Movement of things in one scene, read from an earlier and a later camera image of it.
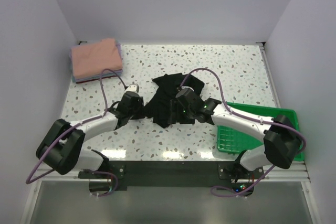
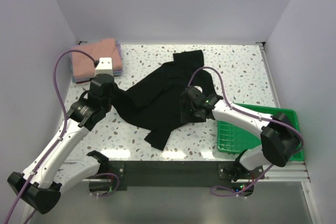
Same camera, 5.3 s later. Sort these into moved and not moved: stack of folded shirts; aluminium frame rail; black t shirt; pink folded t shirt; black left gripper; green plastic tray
Moved: black left gripper; black t shirt
Not moved: aluminium frame rail; stack of folded shirts; pink folded t shirt; green plastic tray
